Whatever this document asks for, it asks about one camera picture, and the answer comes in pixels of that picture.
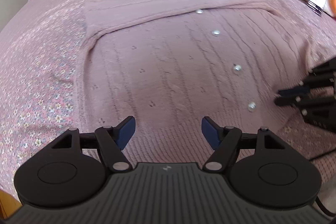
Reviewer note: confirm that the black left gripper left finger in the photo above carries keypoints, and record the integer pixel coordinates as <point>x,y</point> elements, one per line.
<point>74,167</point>

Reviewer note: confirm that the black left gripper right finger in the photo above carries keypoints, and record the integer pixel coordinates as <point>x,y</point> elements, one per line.
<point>261,168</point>

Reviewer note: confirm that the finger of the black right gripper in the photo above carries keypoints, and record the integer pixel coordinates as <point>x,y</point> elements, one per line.
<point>287,101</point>
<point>294,91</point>

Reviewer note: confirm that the pink knitted cardigan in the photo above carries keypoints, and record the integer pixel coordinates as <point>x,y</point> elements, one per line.
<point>169,63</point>

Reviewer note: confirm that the wooden bedside cabinet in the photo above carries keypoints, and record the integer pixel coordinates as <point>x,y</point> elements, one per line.
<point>8,205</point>

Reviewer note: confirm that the pink floral bed sheet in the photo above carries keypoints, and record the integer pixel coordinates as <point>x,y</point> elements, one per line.
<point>39,50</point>

